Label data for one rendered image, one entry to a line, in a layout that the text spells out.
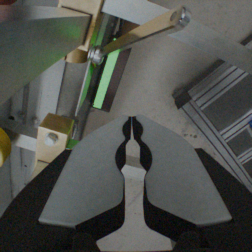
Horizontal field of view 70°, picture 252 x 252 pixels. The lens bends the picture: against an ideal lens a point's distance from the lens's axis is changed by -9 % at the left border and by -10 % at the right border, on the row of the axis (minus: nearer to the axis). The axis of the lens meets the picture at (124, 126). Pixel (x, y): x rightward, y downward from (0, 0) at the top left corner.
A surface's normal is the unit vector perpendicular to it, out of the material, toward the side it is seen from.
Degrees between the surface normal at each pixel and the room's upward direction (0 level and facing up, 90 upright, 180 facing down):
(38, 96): 0
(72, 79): 0
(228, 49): 0
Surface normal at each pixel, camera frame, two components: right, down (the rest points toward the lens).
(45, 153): -0.01, 0.51
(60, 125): 0.32, -0.81
